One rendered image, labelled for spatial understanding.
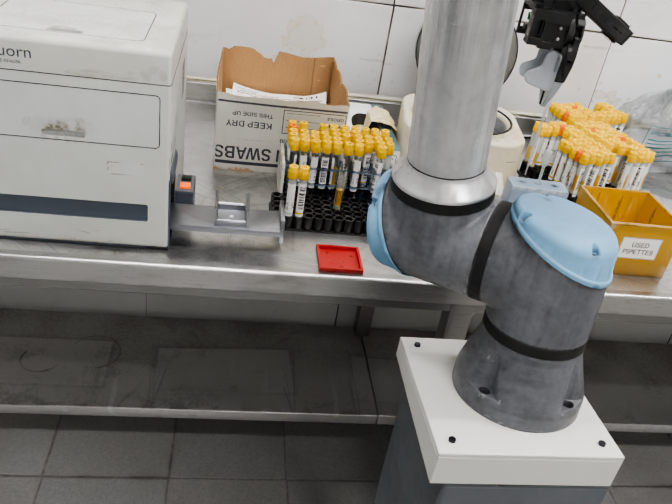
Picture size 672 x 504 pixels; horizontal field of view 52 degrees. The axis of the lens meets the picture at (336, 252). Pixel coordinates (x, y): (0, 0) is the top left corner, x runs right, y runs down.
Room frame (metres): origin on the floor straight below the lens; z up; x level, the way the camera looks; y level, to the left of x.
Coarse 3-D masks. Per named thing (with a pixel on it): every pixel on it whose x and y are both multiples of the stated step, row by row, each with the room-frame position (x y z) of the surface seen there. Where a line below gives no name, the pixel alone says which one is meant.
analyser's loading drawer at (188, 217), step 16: (176, 208) 0.92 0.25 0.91; (192, 208) 0.93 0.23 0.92; (208, 208) 0.94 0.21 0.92; (224, 208) 0.95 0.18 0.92; (240, 208) 0.95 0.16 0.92; (176, 224) 0.88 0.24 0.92; (192, 224) 0.89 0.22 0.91; (208, 224) 0.89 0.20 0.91; (224, 224) 0.90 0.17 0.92; (240, 224) 0.90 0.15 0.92; (256, 224) 0.92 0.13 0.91; (272, 224) 0.93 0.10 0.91
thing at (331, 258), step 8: (320, 248) 0.94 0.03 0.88; (328, 248) 0.94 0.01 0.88; (336, 248) 0.95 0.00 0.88; (344, 248) 0.95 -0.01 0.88; (352, 248) 0.95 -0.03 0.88; (320, 256) 0.91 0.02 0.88; (328, 256) 0.92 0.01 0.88; (336, 256) 0.93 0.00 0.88; (344, 256) 0.93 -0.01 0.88; (352, 256) 0.93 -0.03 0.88; (320, 264) 0.89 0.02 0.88; (328, 264) 0.90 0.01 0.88; (336, 264) 0.90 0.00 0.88; (344, 264) 0.91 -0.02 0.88; (352, 264) 0.91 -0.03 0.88; (360, 264) 0.91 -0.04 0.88; (336, 272) 0.88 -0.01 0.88; (344, 272) 0.89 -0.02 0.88; (352, 272) 0.89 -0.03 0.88; (360, 272) 0.89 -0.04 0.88
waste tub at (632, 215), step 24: (600, 192) 1.15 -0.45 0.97; (624, 192) 1.16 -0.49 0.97; (648, 192) 1.16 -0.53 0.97; (600, 216) 1.05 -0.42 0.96; (624, 216) 1.16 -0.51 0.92; (648, 216) 1.14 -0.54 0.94; (624, 240) 1.02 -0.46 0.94; (648, 240) 1.03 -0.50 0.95; (624, 264) 1.03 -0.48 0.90; (648, 264) 1.03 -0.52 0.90
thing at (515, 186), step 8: (512, 176) 1.13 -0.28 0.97; (512, 184) 1.10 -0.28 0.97; (520, 184) 1.10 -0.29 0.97; (528, 184) 1.11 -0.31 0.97; (536, 184) 1.11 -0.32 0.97; (544, 184) 1.12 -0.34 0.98; (552, 184) 1.12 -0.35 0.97; (560, 184) 1.13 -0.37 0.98; (504, 192) 1.12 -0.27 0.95; (512, 192) 1.09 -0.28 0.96; (520, 192) 1.09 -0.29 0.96; (528, 192) 1.09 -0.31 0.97; (536, 192) 1.10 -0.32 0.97; (544, 192) 1.10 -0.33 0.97; (552, 192) 1.10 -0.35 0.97; (560, 192) 1.10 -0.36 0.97; (568, 192) 1.10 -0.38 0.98; (512, 200) 1.09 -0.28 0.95
